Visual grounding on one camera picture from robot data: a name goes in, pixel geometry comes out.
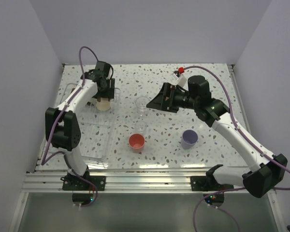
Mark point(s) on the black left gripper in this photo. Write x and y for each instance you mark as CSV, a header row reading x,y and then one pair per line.
x,y
110,82

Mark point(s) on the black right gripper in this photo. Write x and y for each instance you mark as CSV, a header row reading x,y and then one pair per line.
x,y
160,102

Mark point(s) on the steel cup brown base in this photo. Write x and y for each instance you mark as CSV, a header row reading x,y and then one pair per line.
x,y
103,104

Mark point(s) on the large clear plastic cup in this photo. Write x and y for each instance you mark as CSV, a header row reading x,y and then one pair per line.
x,y
141,105

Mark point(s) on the pink plastic cup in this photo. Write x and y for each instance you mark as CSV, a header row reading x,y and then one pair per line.
x,y
137,142

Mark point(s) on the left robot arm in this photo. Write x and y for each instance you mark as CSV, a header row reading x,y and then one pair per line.
x,y
84,91

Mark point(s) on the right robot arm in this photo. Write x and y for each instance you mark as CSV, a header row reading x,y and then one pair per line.
x,y
261,175

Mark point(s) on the clear plastic dish rack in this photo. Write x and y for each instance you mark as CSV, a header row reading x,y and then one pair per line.
x,y
88,129

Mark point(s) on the small clear plastic cup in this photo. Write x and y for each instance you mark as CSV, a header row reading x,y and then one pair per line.
x,y
140,127

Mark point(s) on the lavender plastic cup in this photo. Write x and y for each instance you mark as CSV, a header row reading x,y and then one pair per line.
x,y
189,139

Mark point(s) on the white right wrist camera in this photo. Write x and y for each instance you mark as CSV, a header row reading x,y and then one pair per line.
x,y
179,76

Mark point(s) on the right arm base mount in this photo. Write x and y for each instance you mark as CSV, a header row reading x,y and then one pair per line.
x,y
203,183

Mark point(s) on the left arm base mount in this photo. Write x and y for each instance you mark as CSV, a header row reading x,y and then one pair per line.
x,y
73,183

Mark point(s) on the aluminium rail frame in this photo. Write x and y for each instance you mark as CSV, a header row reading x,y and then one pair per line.
x,y
164,167

